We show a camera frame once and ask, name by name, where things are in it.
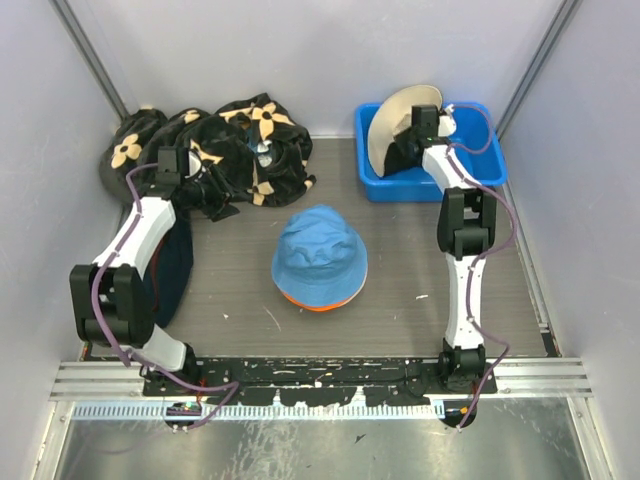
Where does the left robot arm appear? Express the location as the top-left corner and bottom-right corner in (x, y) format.
(69, 147), (236, 396)

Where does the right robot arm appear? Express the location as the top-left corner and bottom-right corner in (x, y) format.
(405, 104), (497, 394)

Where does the black flower-pattern blanket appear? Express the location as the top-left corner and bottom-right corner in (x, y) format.
(98, 93), (316, 207)

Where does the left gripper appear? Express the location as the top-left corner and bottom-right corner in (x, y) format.
(183, 164), (251, 223)

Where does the navy cloth with red stripe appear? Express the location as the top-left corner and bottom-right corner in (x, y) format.
(143, 218), (194, 328)

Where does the black bucket hat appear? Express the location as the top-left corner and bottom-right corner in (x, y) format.
(382, 142), (424, 178)

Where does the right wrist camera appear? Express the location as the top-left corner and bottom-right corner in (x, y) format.
(438, 103), (457, 137)

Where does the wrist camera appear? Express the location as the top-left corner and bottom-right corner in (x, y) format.
(438, 103), (457, 137)
(183, 149), (207, 184)

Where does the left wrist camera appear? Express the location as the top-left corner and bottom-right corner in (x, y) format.
(183, 149), (207, 184)

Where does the blue cloth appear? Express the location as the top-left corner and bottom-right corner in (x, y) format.
(271, 204), (368, 305)

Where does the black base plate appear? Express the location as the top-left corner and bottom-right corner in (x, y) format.
(141, 355), (499, 407)

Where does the aluminium front rail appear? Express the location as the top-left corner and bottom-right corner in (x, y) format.
(50, 357), (593, 400)

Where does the orange hat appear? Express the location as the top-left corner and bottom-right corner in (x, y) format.
(281, 281), (366, 313)

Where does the blue plastic bin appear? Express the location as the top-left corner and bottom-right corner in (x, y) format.
(355, 102), (507, 203)

